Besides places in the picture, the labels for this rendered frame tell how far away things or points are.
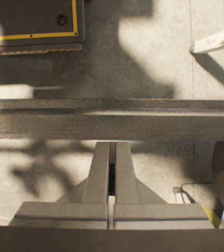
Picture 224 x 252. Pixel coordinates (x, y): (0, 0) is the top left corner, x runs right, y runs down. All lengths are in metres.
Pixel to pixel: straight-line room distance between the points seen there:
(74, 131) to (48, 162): 0.95
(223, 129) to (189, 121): 0.05
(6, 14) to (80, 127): 0.62
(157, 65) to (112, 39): 0.27
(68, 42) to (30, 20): 0.15
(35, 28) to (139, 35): 0.52
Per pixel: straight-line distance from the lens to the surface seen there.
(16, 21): 0.79
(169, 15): 1.08
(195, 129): 0.28
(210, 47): 0.87
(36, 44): 0.75
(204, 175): 1.32
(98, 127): 0.26
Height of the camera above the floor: 1.01
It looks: 73 degrees down
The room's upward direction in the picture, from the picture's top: 177 degrees counter-clockwise
